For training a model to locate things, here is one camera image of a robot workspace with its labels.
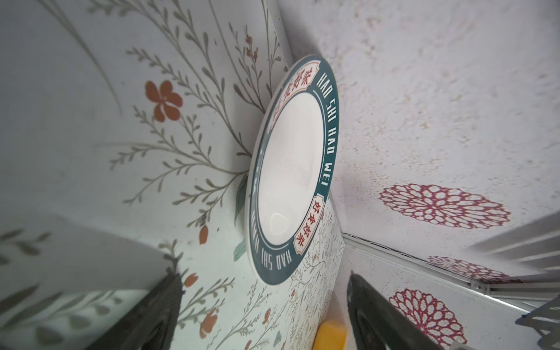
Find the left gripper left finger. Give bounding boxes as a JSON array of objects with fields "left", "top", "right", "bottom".
[{"left": 88, "top": 274, "right": 183, "bottom": 350}]

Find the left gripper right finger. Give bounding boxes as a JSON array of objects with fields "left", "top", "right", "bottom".
[{"left": 347, "top": 273, "right": 441, "bottom": 350}]

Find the green rim plate back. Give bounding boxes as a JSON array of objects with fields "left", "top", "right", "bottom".
[{"left": 246, "top": 55, "right": 341, "bottom": 285}]

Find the yellow plastic bin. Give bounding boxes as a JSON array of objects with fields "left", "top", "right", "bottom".
[{"left": 312, "top": 320, "right": 348, "bottom": 350}]

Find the floral patterned table mat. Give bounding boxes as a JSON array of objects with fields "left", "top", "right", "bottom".
[{"left": 1, "top": 1, "right": 344, "bottom": 349}]

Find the dark grey wall shelf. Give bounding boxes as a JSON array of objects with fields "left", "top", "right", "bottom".
[{"left": 516, "top": 297, "right": 559, "bottom": 350}]

